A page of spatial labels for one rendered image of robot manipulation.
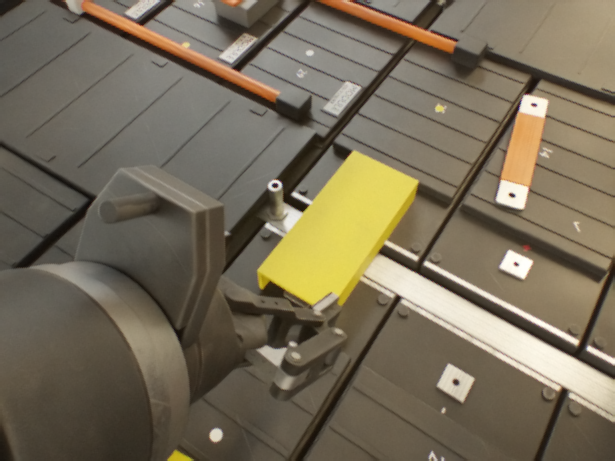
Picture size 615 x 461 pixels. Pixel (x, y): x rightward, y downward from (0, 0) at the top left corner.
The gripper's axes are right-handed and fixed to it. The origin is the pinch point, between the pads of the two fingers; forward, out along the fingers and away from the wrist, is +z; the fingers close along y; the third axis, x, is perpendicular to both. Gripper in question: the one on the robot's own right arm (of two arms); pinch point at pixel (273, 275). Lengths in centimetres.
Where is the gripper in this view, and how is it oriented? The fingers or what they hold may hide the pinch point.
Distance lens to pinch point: 41.0
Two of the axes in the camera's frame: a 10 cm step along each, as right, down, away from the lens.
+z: 4.2, -1.6, 8.9
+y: 8.4, 4.5, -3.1
